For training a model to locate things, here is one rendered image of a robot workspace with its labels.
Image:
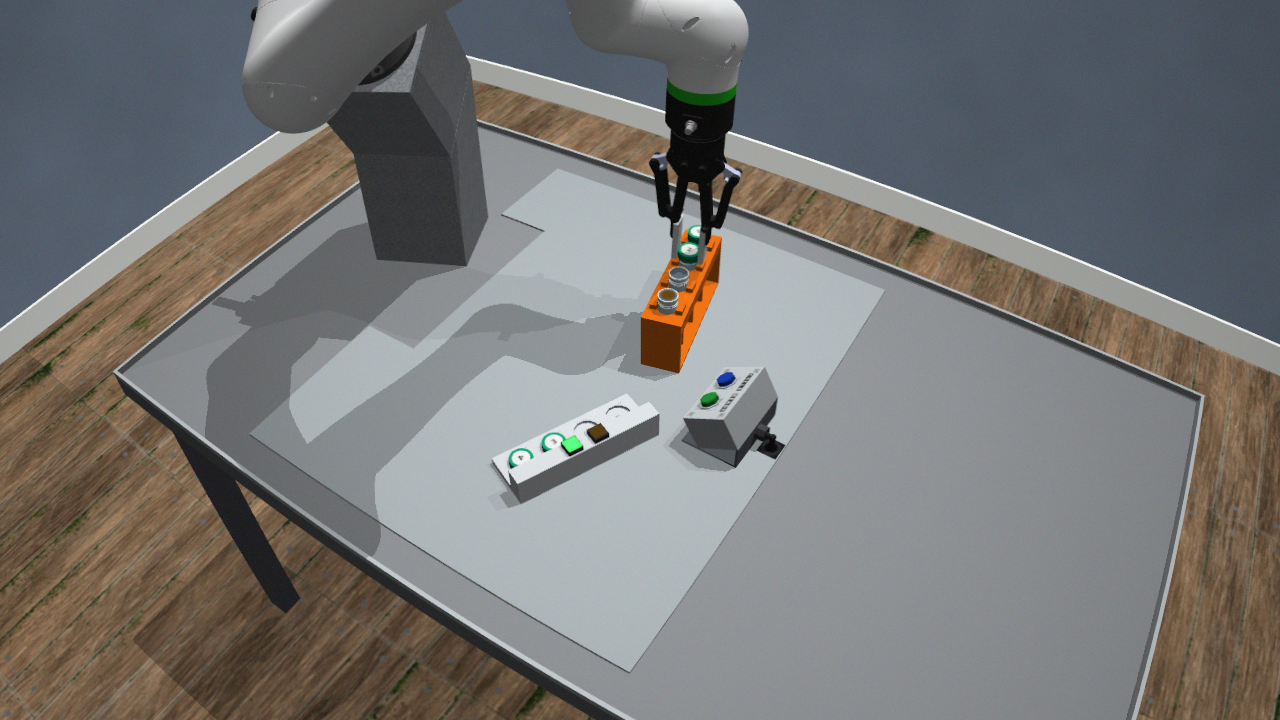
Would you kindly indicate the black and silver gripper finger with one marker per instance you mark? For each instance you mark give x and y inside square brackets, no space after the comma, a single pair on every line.
[658,164]
[708,220]

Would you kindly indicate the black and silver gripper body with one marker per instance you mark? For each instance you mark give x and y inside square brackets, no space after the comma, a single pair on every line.
[697,152]

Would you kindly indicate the light grey bench mat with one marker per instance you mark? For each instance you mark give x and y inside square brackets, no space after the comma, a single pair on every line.
[407,435]

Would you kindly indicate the orange tube rack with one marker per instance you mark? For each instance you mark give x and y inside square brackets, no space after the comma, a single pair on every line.
[661,335]

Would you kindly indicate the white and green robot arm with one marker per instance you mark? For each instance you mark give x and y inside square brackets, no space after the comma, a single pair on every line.
[298,73]

